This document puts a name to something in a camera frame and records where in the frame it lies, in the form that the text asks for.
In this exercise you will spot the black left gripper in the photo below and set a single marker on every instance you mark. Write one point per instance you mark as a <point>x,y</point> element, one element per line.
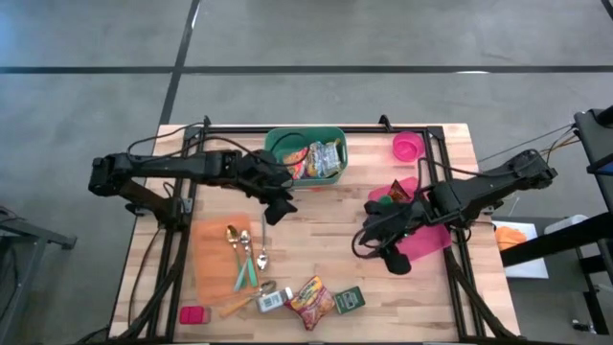
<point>268,177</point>

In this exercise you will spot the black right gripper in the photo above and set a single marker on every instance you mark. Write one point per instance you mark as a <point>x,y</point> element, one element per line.
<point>397,220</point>

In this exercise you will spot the orange silver spoon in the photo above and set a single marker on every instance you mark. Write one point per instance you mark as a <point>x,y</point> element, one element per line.
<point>314,189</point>

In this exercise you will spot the pink plastic tray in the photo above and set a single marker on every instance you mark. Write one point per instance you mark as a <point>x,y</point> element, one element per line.
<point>431,239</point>

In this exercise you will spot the plain silver spoon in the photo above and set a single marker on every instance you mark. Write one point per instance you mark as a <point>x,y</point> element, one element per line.
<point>262,262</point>

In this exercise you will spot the green spice tin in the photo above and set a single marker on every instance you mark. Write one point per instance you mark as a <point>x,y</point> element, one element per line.
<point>349,300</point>

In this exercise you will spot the green lidded spice jar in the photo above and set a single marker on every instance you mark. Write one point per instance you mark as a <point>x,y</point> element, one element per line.
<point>385,200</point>

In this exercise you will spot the dark brown seasoning packet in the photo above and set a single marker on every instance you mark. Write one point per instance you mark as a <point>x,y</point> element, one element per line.
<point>398,192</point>

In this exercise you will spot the yellow silver ramen packet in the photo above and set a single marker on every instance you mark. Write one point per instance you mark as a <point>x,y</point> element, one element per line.
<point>331,157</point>

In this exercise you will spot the orange plastic tray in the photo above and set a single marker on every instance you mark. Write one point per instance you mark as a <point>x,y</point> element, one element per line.
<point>211,268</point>

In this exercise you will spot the red ramen packet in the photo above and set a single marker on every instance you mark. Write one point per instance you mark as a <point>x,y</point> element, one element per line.
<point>310,302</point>

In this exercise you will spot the pink red box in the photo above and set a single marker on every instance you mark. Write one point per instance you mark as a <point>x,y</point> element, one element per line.
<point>191,315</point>

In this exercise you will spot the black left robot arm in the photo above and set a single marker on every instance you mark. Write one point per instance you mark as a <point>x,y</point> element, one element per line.
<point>182,165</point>

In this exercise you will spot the green plastic bin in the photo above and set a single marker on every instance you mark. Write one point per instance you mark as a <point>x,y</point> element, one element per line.
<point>311,182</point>

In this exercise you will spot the white labelled spice jar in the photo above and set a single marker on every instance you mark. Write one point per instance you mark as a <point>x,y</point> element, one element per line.
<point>273,301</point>

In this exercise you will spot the orange cloth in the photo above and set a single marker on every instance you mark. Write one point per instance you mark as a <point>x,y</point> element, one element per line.
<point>510,238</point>

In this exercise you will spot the pink plastic bowl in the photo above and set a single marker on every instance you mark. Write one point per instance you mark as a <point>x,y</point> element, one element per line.
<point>408,146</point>

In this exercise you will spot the white board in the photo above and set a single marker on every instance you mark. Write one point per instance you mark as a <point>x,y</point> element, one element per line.
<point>527,268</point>

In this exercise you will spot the grey metal table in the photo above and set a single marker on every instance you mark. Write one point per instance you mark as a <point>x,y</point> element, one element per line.
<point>29,230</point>

